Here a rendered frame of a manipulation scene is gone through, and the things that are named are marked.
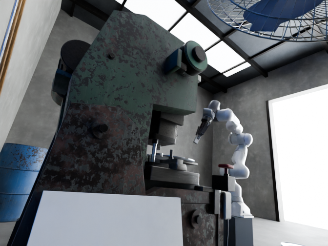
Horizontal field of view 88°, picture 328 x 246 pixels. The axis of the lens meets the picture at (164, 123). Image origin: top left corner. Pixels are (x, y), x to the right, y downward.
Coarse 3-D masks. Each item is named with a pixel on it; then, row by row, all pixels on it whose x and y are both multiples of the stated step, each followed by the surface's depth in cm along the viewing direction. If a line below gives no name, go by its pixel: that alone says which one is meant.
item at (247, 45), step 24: (72, 0) 372; (96, 0) 383; (192, 0) 359; (240, 0) 349; (96, 24) 445; (216, 24) 406; (288, 24) 386; (240, 48) 465; (264, 48) 458; (288, 48) 449; (312, 48) 441; (216, 72) 577; (240, 72) 563; (264, 72) 532
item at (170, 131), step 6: (156, 114) 105; (156, 120) 103; (162, 120) 101; (150, 126) 107; (156, 126) 101; (162, 126) 100; (168, 126) 103; (174, 126) 106; (150, 132) 105; (156, 132) 99; (162, 132) 99; (168, 132) 102; (174, 132) 105; (174, 138) 104
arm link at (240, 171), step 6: (234, 156) 151; (240, 156) 149; (234, 162) 151; (240, 162) 144; (234, 168) 141; (240, 168) 137; (246, 168) 137; (234, 174) 139; (240, 174) 136; (246, 174) 134
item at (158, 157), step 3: (147, 156) 101; (150, 156) 98; (156, 156) 94; (159, 156) 95; (162, 156) 96; (147, 159) 100; (150, 159) 97; (156, 159) 93; (159, 159) 95; (162, 159) 96; (156, 162) 93; (159, 162) 94
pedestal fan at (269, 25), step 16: (208, 0) 57; (272, 0) 53; (288, 0) 49; (304, 0) 45; (320, 0) 42; (256, 16) 52; (272, 16) 45; (288, 16) 45; (304, 16) 55; (256, 32) 51; (272, 32) 45
